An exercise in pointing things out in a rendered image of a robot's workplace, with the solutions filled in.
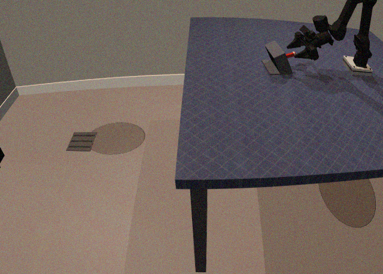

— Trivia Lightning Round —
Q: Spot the dark grey sloped panel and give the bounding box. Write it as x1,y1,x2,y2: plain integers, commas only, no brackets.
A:
262,41,293,75

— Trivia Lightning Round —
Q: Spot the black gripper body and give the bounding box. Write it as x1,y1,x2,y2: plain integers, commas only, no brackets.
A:
295,32,323,60

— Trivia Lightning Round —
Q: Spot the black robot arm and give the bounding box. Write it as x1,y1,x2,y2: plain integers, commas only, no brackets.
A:
299,0,377,68

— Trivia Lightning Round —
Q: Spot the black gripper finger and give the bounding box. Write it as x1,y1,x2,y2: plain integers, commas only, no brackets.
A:
294,46,312,60
287,35,301,49

